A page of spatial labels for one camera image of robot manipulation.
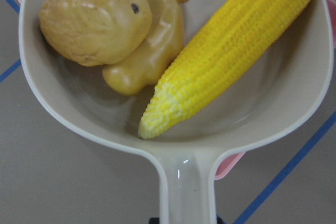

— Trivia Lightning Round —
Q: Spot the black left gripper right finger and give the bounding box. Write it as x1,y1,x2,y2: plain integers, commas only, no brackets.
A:
216,216,224,224

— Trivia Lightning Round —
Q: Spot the tan toy ginger root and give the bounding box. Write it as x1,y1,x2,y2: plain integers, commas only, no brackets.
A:
102,0,188,95

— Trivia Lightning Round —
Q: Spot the yellow toy corn cob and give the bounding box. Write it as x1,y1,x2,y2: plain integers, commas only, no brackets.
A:
138,0,311,140

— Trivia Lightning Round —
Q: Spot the brown toy potato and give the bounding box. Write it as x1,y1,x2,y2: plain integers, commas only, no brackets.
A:
38,0,152,67

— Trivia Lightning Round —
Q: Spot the beige plastic dustpan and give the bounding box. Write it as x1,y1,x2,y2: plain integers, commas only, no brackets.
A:
19,0,334,223

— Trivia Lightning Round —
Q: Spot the pink plastic bin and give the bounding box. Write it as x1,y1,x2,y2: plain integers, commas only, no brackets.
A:
17,0,336,180

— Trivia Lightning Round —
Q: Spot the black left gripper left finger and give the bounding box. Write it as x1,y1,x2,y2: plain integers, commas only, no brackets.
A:
149,217,160,224

